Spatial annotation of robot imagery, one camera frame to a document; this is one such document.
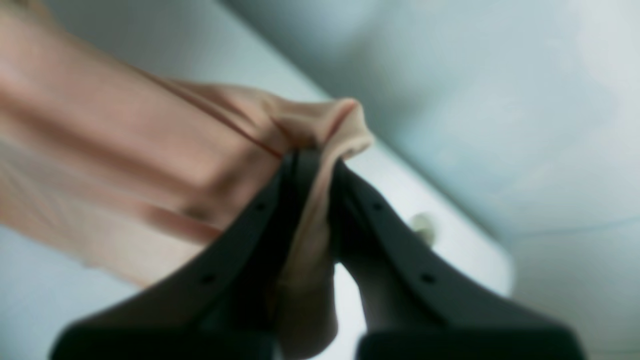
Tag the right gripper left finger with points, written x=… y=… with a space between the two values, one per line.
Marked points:
x=217 y=306

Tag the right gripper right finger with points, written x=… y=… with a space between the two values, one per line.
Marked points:
x=419 y=307

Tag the peach T-shirt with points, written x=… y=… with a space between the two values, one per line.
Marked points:
x=136 y=174

